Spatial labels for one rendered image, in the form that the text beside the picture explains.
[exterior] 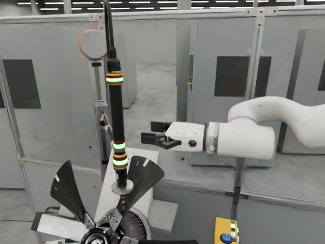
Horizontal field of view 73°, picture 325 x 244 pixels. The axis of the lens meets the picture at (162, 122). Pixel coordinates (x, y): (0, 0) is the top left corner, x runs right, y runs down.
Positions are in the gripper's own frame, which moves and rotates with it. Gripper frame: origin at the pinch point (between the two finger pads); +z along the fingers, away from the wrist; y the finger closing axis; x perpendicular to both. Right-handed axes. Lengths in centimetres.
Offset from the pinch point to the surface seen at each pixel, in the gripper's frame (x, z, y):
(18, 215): -165, 199, 100
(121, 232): -46.4, 15.1, 5.4
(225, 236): -57, -25, 24
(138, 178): -26.6, 10.5, 14.3
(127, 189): -19.4, 7.3, -1.9
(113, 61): 19.2, 8.9, -1.3
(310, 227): -83, -78, 69
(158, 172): -22.1, 1.9, 13.5
